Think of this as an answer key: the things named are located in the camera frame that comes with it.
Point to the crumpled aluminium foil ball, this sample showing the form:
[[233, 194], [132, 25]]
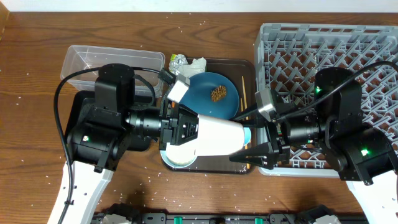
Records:
[[176, 61]]

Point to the brown cookie food scrap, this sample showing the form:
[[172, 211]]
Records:
[[218, 93]]

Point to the wooden chopstick left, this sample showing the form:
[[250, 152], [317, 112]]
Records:
[[246, 146]]

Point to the grey dishwasher rack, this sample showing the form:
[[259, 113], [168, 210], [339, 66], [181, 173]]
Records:
[[288, 56]]

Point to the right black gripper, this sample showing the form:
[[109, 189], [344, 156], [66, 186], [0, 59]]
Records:
[[277, 140]]

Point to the light blue bowl with rice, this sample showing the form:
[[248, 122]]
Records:
[[178, 156]]

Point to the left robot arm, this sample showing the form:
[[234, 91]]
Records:
[[111, 121]]

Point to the clear plastic bin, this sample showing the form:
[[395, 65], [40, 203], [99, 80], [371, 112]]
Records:
[[82, 57]]

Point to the wooden chopstick right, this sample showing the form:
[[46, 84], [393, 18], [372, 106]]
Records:
[[244, 94]]

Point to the crumpled white paper napkin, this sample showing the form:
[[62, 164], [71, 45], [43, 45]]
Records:
[[197, 66]]

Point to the brown serving tray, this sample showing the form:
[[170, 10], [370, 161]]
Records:
[[233, 69]]

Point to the dark blue plate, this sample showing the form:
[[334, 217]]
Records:
[[198, 96]]

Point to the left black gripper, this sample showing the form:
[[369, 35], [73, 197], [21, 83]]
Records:
[[171, 129]]

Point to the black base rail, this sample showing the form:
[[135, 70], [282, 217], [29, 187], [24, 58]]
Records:
[[122, 213]]

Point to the light blue cup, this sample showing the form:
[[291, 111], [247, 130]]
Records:
[[247, 136]]

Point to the wooden chopstick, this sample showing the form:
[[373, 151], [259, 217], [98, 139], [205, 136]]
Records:
[[244, 94], [246, 146]]

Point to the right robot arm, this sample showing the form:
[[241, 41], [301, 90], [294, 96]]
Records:
[[331, 124]]

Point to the black plastic tray bin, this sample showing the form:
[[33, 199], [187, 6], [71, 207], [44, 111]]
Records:
[[77, 105]]

